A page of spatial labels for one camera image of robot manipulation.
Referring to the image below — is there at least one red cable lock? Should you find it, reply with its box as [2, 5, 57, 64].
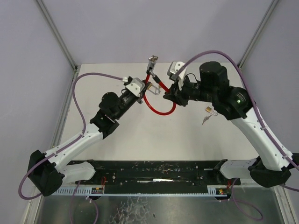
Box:
[143, 55, 177, 116]

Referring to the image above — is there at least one silver key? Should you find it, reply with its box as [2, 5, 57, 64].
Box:
[149, 55, 158, 62]
[201, 115, 211, 125]

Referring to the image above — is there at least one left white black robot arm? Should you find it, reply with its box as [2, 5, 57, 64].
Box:
[27, 79, 148, 196]

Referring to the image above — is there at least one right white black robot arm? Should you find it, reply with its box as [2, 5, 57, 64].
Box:
[163, 61, 299, 188]

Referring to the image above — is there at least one loose silver key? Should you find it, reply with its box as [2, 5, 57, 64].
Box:
[201, 115, 211, 125]

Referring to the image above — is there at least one large brass long-shackle padlock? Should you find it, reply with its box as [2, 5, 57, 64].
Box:
[147, 83, 161, 95]

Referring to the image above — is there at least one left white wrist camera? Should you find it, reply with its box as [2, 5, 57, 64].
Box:
[123, 77, 145, 97]

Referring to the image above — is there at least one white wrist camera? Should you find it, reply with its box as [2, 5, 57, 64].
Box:
[167, 61, 186, 91]
[123, 77, 145, 97]

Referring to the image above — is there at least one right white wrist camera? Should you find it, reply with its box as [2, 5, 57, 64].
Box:
[167, 61, 186, 91]

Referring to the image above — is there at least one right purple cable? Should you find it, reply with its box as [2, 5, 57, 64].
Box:
[176, 50, 299, 221]

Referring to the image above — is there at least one left aluminium frame post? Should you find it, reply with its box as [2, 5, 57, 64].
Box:
[35, 0, 79, 70]

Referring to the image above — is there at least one aluminium frame post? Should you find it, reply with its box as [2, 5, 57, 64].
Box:
[237, 0, 281, 69]
[35, 0, 79, 70]

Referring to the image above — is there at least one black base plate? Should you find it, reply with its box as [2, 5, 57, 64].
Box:
[75, 159, 241, 201]

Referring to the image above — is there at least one right aluminium frame post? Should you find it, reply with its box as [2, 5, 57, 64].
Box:
[237, 0, 281, 69]

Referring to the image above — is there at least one grey slotted cable duct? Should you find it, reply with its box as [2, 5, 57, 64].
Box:
[53, 186, 105, 196]

